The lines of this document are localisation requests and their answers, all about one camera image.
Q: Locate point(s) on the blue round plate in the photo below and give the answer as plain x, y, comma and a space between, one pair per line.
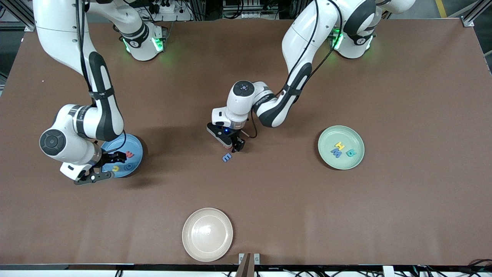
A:
132, 144

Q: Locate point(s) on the brown table cover sheet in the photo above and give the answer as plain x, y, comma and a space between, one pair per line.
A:
346, 215

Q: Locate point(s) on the yellow foam letter H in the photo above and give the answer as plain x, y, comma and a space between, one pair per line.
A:
339, 146

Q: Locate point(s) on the grey metal bracket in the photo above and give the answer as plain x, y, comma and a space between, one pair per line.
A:
256, 257

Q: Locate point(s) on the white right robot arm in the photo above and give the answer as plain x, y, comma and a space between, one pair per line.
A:
57, 30

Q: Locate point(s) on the beige round plate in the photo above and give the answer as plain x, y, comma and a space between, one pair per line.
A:
207, 234

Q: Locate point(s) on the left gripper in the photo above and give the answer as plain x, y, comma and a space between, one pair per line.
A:
238, 142

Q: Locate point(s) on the long white power strip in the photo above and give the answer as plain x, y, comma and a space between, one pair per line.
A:
253, 15

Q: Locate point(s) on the blue three-armed foam letter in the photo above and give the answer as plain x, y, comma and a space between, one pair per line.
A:
227, 157

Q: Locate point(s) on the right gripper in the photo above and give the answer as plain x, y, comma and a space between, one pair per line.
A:
108, 158

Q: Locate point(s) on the aluminium frame profile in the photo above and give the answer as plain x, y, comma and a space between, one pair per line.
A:
27, 25
468, 21

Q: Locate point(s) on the yellow foam letter u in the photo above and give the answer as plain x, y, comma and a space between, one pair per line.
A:
115, 171

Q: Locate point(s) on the white power strip with plugs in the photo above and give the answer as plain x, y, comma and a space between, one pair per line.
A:
180, 16

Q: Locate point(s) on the teal foam letter R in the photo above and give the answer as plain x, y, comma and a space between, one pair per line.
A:
349, 152

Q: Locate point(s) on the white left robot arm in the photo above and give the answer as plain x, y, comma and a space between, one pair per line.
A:
303, 34

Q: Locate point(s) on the dark brown post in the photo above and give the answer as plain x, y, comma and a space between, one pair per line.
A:
246, 269

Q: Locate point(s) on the blue foam letter M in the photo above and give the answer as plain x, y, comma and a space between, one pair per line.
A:
336, 154

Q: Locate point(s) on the green round plate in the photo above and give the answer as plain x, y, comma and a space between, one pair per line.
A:
353, 134

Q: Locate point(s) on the blue foam letter a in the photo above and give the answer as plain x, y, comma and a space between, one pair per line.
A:
125, 167

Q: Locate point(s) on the red foam letter w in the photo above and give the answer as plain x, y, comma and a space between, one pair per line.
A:
130, 154

